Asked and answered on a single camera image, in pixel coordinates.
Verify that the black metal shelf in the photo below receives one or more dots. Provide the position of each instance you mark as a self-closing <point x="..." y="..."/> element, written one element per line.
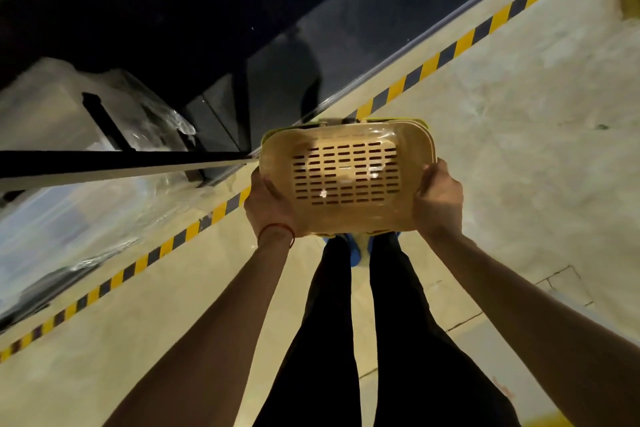
<point x="100" y="161"/>

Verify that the blue slipper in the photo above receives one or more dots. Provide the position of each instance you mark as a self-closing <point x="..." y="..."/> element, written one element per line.
<point x="370" y="244"/>
<point x="354" y="251"/>

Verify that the person's right forearm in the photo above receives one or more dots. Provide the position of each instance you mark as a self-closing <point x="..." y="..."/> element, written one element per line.
<point x="540" y="341"/>

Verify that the black trousers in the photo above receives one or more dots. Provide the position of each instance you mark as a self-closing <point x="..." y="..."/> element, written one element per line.
<point x="320" y="366"/>

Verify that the person's left forearm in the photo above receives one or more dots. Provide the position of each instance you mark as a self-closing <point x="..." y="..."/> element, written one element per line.
<point x="210" y="341"/>

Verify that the tan plastic basket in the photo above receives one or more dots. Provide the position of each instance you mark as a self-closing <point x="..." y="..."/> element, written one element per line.
<point x="350" y="219"/>

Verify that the person's left hand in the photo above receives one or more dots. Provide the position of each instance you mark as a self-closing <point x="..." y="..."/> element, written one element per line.
<point x="267" y="209"/>

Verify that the person's right hand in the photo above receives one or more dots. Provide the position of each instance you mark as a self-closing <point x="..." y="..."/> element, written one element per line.
<point x="440" y="201"/>

